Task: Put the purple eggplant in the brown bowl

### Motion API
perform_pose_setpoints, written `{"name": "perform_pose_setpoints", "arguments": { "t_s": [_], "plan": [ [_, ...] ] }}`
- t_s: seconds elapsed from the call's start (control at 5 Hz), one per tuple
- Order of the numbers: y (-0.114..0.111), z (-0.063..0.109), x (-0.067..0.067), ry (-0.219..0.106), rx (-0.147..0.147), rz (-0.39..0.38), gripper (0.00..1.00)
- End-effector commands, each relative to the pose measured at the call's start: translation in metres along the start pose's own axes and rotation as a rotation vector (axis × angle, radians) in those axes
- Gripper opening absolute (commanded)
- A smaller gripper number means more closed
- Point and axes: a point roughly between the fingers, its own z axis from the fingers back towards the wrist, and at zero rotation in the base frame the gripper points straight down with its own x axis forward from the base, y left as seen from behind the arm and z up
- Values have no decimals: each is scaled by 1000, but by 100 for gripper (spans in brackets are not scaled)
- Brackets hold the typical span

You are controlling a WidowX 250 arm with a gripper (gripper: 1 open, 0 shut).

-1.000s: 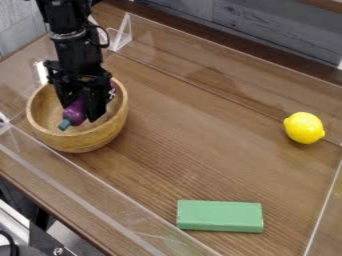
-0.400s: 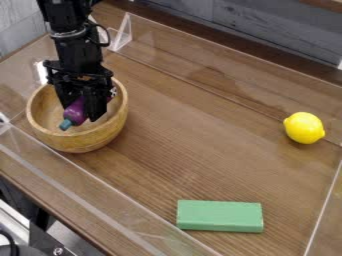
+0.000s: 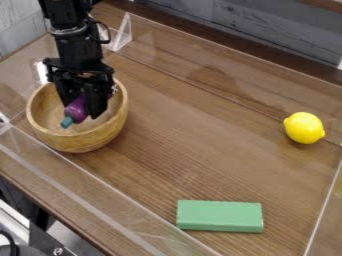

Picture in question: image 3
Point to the brown wooden bowl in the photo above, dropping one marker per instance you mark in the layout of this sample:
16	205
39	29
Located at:
80	137

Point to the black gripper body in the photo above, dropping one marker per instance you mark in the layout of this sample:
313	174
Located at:
78	66

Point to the clear acrylic front wall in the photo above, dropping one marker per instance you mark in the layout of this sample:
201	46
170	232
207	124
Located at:
114	222

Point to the purple toy eggplant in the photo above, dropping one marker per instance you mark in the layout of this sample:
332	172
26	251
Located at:
75	111

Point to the yellow toy lemon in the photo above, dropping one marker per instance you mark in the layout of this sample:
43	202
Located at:
303	128

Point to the clear acrylic wall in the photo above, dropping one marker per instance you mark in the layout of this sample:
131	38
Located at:
114	222
270	88

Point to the green rectangular block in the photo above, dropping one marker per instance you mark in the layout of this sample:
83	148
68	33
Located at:
219	216

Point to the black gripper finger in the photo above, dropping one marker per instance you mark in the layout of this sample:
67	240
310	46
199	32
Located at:
68	90
96	98

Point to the clear acrylic back wall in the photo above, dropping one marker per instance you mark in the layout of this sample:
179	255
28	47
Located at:
270	88

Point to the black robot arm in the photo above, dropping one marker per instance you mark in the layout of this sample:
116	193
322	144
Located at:
68	15

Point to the clear acrylic corner bracket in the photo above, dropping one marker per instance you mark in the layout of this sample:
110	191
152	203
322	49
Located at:
118	36

